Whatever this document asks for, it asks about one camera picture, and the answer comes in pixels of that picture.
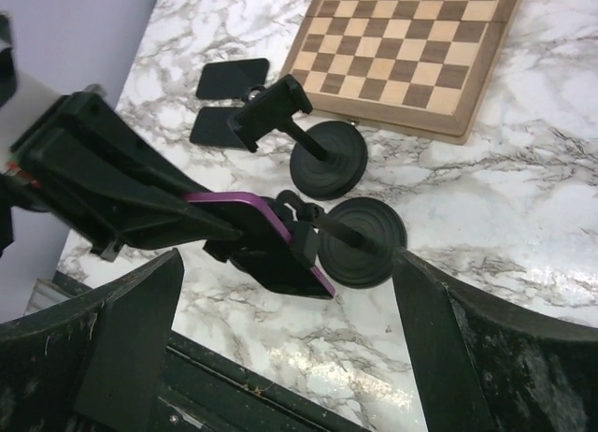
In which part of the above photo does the black smartphone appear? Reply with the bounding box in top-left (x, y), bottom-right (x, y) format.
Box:
top-left (195, 58), bottom-right (270, 100)

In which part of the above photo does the wooden chessboard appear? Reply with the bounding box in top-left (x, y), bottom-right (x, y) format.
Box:
top-left (282, 0), bottom-right (521, 144)

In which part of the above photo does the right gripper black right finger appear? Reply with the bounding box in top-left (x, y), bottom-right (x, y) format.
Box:
top-left (392, 249), bottom-right (597, 431)

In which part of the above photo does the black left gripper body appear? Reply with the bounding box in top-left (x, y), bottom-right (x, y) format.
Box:
top-left (8, 92), bottom-right (187, 261)

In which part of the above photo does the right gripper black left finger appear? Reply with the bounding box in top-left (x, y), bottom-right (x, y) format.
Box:
top-left (1, 250), bottom-right (184, 431)

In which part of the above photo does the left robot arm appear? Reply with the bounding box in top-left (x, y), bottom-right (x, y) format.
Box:
top-left (1, 14), bottom-right (243, 261)

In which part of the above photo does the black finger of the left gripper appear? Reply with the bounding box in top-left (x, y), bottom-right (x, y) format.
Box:
top-left (117, 194), bottom-right (243, 250)

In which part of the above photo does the black phone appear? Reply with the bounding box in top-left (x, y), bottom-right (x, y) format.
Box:
top-left (190, 107), bottom-right (247, 150)

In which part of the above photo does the black phone stand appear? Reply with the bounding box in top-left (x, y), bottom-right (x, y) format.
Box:
top-left (261, 190), bottom-right (407, 288)
top-left (228, 74), bottom-right (368, 201)

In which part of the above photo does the red-edged phone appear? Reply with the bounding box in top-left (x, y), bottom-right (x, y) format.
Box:
top-left (184, 192), bottom-right (335, 299)

